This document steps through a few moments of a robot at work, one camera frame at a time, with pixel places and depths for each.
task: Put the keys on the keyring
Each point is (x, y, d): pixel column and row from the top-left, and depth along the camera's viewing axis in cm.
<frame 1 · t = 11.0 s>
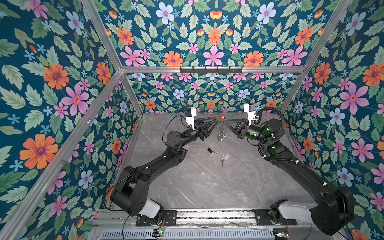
left hand: (218, 119, 60), fingers open
right hand: (225, 122, 62), fingers closed
black car key fob: (209, 149, 101), on the table

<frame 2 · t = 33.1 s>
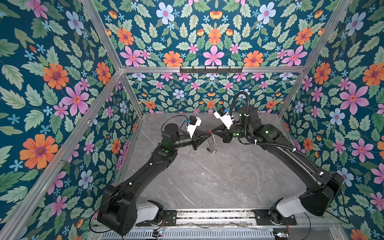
left hand: (212, 133, 66), fingers closed
right hand: (213, 128, 69), fingers closed
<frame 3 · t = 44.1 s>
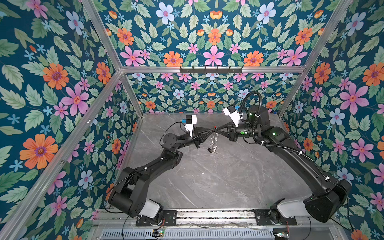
left hand: (215, 130, 63), fingers closed
right hand: (217, 128, 66), fingers closed
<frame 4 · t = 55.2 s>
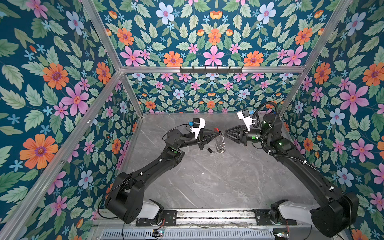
left hand: (220, 132, 62), fingers closed
right hand: (226, 132, 66), fingers open
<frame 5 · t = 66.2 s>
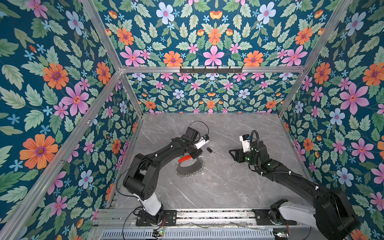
left hand: (201, 147, 90), fingers open
right hand: (232, 149, 84), fingers open
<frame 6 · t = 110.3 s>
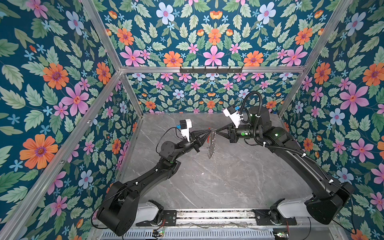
left hand: (212, 130, 61), fingers closed
right hand: (217, 129, 65), fingers closed
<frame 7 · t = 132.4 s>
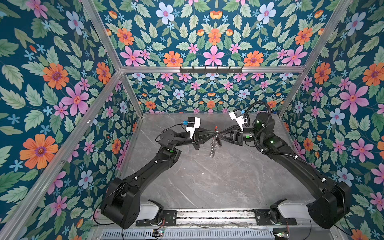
left hand: (217, 133, 59), fingers closed
right hand: (219, 135, 63), fingers closed
